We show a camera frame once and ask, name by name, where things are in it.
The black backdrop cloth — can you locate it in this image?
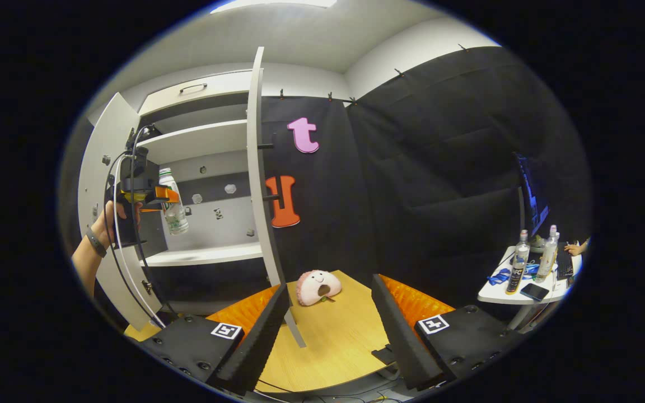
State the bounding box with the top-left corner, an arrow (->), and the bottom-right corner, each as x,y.
258,46 -> 592,314

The black cabinet door handle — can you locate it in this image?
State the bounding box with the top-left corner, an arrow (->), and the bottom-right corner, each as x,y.
257,143 -> 285,203

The black keyboard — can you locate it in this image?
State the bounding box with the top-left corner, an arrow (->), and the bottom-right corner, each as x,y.
555,246 -> 575,280

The clear plastic water bottle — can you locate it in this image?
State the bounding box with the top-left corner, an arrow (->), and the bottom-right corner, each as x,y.
158,167 -> 190,236

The dark wristband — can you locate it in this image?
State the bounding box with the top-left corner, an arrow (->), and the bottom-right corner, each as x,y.
86,227 -> 108,258

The white side table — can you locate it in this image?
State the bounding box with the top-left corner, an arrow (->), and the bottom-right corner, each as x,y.
478,245 -> 583,331

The black smartphone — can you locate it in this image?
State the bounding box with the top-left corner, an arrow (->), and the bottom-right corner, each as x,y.
520,283 -> 550,302

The pink white plush toy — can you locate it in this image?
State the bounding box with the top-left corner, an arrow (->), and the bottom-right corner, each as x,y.
296,270 -> 343,307

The white cabinet door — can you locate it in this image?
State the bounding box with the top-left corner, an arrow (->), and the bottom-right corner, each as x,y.
78,92 -> 163,332
246,46 -> 306,349

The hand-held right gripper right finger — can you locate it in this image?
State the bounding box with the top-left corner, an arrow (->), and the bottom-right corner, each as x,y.
371,274 -> 525,392

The white cabinet shelf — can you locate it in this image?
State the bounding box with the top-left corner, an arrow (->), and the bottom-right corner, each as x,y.
135,119 -> 249,165
139,242 -> 264,268

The white cabinet body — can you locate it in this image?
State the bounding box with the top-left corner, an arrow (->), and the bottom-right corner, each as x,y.
135,68 -> 267,317

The dark label bottle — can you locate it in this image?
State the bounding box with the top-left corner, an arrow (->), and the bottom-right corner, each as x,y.
506,229 -> 530,296

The white cabinet drawer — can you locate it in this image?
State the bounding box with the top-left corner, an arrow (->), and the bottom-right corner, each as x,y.
139,69 -> 264,116

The large ceiling light panel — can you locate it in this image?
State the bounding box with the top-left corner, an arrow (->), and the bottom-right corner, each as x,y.
211,0 -> 338,15

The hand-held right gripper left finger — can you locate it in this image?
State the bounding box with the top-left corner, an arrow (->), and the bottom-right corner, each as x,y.
132,283 -> 291,397

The black computer monitor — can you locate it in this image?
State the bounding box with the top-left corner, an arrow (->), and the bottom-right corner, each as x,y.
513,152 -> 551,238

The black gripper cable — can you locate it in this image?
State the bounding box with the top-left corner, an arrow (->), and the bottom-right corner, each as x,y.
104,126 -> 180,322

